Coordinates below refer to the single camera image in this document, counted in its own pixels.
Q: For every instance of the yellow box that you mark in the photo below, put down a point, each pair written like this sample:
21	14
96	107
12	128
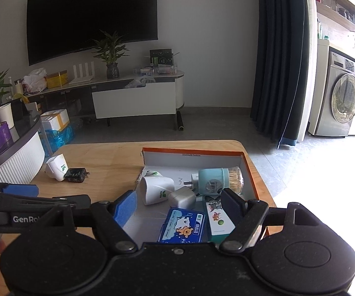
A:
57	79

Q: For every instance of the white tv cabinet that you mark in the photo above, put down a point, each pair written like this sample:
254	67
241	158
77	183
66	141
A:
161	94

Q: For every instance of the blue tissue pack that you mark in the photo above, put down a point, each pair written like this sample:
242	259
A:
182	226

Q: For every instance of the white square power adapter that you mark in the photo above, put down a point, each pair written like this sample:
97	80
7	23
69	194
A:
183	197

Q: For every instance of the cardboard box on floor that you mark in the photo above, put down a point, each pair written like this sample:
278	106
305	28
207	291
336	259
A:
55	119

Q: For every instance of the white mosquito repellent plug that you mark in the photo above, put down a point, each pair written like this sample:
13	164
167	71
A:
154	188

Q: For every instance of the green white small box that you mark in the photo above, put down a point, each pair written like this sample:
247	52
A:
219	224

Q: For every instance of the wall television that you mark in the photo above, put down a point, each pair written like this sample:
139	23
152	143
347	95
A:
59	27

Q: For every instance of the round black white side table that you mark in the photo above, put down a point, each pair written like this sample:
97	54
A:
23	156

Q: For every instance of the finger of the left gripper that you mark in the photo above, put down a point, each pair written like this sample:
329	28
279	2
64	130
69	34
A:
20	190

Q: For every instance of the orange white cardboard box lid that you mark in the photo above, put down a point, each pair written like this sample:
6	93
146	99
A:
146	222

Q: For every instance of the dark blue curtain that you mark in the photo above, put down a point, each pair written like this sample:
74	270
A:
281	69

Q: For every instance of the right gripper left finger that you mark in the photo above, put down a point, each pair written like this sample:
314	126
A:
109	218

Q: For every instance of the white plastic bag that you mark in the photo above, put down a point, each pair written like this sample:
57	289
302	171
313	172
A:
35	81

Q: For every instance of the blue plastic bag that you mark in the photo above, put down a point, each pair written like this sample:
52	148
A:
56	139

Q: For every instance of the washing machine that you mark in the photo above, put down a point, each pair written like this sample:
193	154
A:
333	104

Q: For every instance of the white wifi router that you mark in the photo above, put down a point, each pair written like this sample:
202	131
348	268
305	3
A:
84	72

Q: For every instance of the white paper cup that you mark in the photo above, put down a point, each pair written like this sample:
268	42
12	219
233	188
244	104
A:
6	115

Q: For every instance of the potted plant in dark vase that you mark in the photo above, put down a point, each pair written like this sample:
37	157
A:
110	49

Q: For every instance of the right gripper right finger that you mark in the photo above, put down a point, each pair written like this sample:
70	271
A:
247	217

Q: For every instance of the black charger plug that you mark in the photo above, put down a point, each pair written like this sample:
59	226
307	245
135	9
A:
76	175

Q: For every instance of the white plug-in holder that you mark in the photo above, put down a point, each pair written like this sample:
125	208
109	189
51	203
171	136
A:
56	167

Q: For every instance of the white usb charger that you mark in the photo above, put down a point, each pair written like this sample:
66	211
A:
193	183

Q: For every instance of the blue toothpick jar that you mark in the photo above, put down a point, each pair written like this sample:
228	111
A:
212	181

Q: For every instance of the black framed display card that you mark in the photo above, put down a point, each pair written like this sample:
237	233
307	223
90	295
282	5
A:
163	57

